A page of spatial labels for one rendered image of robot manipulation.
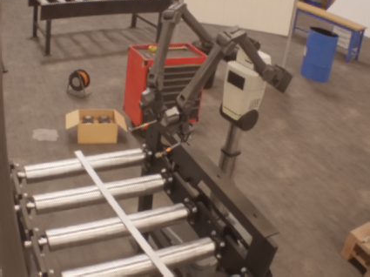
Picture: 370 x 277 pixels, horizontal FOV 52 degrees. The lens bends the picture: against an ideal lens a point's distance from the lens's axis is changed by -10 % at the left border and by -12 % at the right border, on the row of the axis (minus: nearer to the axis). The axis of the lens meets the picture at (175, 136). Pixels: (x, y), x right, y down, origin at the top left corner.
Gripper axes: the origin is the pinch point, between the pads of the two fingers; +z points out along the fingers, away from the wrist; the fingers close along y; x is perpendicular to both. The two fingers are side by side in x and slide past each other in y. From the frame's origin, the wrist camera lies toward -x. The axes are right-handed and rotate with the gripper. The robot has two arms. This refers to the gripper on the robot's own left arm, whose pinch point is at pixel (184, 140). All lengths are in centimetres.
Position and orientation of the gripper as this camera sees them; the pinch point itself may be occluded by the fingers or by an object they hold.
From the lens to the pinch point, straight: 226.5
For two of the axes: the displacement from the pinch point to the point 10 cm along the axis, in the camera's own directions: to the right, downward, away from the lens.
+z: 0.4, 7.8, 6.2
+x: 7.6, -4.3, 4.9
